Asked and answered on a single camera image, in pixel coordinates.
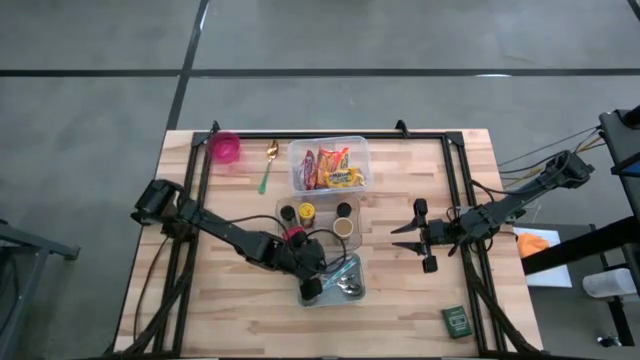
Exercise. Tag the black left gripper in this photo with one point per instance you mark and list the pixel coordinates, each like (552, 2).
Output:
(305, 257)

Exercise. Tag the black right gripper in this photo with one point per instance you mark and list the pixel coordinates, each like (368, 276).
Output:
(440, 232)

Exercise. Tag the spice tin red lid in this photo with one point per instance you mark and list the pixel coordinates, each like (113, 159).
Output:
(291, 233)

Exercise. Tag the plain silver spoon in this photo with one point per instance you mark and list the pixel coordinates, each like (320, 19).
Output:
(346, 278)

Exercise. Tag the spice jar yellow lid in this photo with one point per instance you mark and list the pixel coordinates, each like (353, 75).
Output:
(307, 211)

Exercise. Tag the green herb jar black lid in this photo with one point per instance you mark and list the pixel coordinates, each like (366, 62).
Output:
(288, 213)

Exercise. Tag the spice jar tan lid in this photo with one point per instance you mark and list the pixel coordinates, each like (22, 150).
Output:
(344, 228)

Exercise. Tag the red ramen noodle packet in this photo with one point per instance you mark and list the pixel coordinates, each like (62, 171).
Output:
(307, 170)

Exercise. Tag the orange ramen noodle packet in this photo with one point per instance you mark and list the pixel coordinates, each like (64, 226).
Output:
(331, 160)

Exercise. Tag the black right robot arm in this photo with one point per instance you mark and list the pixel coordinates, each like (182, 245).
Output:
(525, 192)

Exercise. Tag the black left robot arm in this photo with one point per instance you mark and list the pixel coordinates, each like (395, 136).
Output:
(225, 232)

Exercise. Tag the grey plastic bin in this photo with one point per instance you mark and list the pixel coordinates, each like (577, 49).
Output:
(332, 301)

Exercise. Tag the green metal tin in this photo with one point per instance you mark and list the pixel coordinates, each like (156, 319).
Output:
(457, 324)

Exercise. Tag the deep clear plastic tub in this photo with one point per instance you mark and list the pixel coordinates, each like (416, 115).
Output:
(361, 150)

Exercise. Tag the orange cloth object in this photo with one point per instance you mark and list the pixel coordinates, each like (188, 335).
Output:
(531, 245)

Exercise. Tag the pink plastic bowl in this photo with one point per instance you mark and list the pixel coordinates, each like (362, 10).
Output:
(224, 147)

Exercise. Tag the white paper sheet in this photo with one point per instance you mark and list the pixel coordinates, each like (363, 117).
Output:
(550, 277)

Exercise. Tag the white plastic container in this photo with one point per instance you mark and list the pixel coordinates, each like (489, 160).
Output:
(607, 283)

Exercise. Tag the small black floor object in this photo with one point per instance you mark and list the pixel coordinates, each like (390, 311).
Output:
(607, 342)

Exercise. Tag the black workstation stand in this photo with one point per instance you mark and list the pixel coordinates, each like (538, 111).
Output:
(622, 145)

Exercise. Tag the grey metal stand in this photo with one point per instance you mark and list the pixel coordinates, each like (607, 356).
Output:
(40, 239)

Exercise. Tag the black aluminium table frame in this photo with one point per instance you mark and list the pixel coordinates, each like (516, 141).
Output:
(350, 135)

